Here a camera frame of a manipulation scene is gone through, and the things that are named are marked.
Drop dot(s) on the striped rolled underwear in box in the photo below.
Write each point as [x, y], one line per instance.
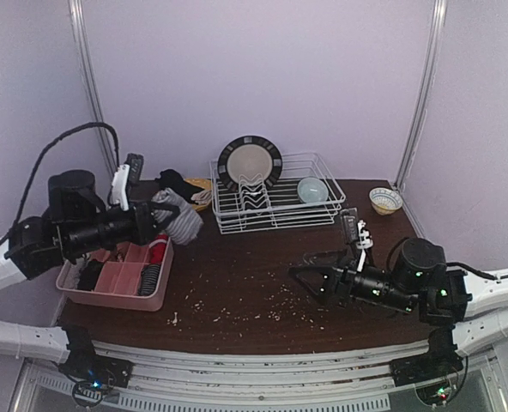
[148, 279]

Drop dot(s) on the grey white striped underwear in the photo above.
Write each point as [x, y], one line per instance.
[185, 226]

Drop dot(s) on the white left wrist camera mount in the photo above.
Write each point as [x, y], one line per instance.
[127, 175]

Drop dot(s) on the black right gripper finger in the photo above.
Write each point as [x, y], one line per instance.
[324, 258]
[319, 281]

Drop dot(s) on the aluminium front rail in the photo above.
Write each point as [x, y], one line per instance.
[357, 380]

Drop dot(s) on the black sock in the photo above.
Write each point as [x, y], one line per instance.
[171, 179]

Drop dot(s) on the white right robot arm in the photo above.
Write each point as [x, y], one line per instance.
[467, 308]

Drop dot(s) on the red rolled cloth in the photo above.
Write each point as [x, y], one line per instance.
[157, 249]

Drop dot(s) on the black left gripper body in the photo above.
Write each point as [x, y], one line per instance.
[142, 221]

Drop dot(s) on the black rimmed beige plate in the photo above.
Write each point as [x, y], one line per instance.
[249, 159]

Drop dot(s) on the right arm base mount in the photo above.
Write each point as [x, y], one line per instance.
[437, 378]

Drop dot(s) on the right aluminium frame post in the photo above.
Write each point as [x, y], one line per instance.
[426, 84]

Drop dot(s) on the pink plastic organizer box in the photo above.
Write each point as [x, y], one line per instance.
[119, 279]

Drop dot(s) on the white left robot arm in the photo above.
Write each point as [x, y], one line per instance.
[55, 344]

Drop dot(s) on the black rolled cloth in box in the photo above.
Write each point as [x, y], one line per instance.
[89, 275]

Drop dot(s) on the left aluminium frame post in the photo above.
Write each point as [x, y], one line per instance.
[80, 36]

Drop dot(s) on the white beige striped sock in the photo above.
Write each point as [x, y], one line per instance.
[203, 197]

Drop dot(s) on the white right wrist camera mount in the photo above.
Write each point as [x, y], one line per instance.
[356, 237]

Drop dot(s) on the light blue bowl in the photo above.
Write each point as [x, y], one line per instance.
[312, 190]

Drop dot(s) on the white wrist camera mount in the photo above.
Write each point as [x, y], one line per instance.
[356, 237]
[127, 175]

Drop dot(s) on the yellow plate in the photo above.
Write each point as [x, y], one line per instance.
[202, 184]

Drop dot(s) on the white wire dish rack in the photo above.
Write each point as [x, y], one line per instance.
[255, 206]

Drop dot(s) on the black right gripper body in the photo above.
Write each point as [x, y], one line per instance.
[337, 282]

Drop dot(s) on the aluminium frame post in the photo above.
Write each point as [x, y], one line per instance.
[426, 84]
[80, 36]

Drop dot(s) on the patterned ceramic bowl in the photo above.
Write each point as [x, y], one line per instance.
[385, 201]

